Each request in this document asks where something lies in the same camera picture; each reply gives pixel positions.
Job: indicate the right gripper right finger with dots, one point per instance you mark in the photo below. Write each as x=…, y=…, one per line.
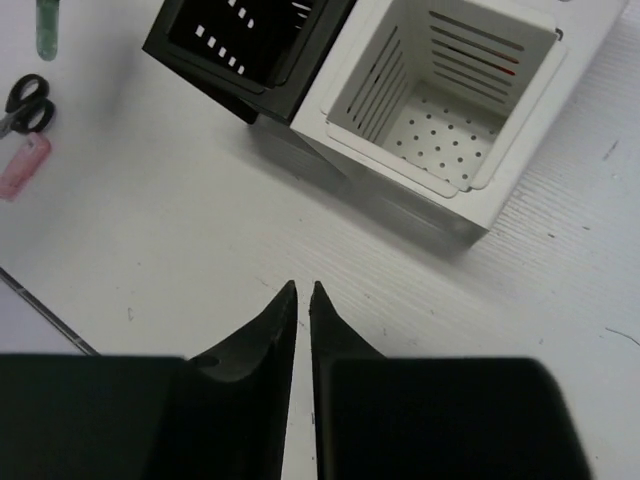
x=379, y=417

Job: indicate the black slotted pen holder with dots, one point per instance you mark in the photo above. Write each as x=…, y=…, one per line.
x=253, y=57

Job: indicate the white slotted pen holder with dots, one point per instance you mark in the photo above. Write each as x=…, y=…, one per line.
x=441, y=105

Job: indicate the black handled scissors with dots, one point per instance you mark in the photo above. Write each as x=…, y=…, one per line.
x=28, y=108

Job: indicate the pink translucent eraser case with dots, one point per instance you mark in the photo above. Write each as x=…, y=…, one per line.
x=33, y=152

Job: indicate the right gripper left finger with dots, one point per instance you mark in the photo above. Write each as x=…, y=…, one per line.
x=219, y=415

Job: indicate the pale green eraser case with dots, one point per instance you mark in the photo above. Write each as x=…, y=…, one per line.
x=47, y=28

